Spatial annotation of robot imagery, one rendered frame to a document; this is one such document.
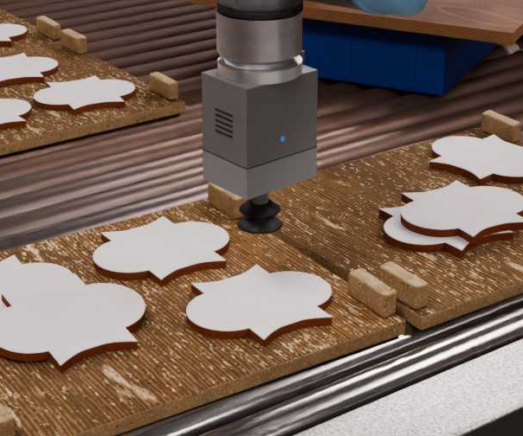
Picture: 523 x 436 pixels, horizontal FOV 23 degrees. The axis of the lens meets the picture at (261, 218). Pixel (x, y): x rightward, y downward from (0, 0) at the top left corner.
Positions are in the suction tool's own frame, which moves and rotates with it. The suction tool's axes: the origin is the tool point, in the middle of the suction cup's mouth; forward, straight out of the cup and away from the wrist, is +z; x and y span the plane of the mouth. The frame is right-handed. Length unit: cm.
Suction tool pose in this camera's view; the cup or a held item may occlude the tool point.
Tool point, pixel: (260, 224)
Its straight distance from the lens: 118.2
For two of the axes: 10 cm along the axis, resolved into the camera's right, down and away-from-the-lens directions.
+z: 0.0, 9.1, 4.2
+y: -7.6, 2.7, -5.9
